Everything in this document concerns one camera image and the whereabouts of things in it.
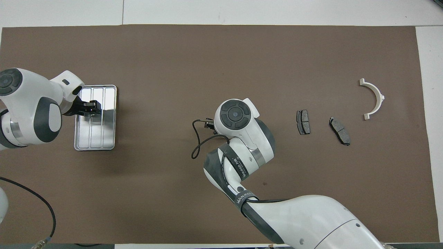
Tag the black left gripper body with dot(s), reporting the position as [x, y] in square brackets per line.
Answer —
[79, 108]

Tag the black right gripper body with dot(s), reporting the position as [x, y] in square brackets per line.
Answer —
[210, 122]

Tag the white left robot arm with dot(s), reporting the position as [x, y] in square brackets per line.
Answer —
[24, 103]

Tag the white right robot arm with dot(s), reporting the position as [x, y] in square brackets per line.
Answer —
[311, 218]

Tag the silver metal tray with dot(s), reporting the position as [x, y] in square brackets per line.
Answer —
[104, 131]

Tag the brown table mat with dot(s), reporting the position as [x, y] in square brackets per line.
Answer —
[221, 69]

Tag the rectangular dark brake pad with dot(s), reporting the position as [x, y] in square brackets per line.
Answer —
[303, 121]

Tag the curved dark brake pad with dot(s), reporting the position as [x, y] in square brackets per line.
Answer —
[340, 130]

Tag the white curved plastic bracket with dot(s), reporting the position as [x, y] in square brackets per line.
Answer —
[380, 98]

